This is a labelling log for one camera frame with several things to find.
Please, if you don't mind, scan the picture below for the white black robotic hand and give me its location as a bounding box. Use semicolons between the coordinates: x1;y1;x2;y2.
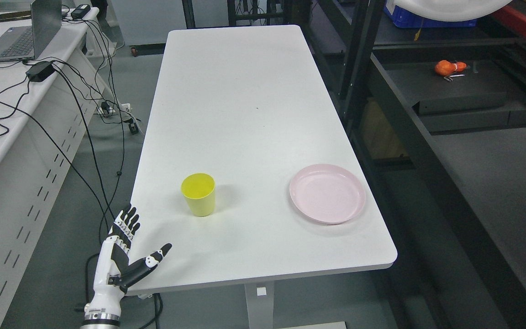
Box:
81;204;173;329

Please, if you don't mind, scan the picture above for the yellow plastic cup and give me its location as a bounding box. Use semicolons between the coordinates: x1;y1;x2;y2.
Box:
181;173;216;217

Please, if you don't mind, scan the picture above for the orange toy on shelf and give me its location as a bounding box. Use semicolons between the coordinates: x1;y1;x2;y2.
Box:
434;60;468;76

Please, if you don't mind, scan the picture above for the white power strip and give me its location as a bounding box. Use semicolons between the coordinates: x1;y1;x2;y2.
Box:
95;101;132;118

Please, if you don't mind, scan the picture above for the white side desk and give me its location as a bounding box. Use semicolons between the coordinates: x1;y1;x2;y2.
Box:
0;21;110;326

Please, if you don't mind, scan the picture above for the black power adapter brick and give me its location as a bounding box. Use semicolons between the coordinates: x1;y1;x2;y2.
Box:
26;61;56;83

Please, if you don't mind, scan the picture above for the white rectangular table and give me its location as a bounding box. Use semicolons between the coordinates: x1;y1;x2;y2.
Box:
129;25;397;329

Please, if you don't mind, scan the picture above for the pink plastic plate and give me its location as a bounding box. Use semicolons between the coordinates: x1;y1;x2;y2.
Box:
289;163;367;225

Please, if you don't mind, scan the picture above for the grey open laptop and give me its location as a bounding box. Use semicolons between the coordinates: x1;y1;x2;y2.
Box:
0;0;62;62

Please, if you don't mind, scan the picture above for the black smartphone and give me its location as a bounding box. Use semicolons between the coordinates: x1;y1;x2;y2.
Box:
0;10;32;22

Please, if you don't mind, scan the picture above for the black metal shelving rack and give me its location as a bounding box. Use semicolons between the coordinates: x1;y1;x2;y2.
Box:
305;0;526;329

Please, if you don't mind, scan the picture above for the blue plastic crate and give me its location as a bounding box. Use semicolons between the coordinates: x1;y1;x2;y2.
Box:
384;0;477;29

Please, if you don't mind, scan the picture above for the black cable on floor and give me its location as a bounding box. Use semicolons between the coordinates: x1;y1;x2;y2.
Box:
0;59;126;243

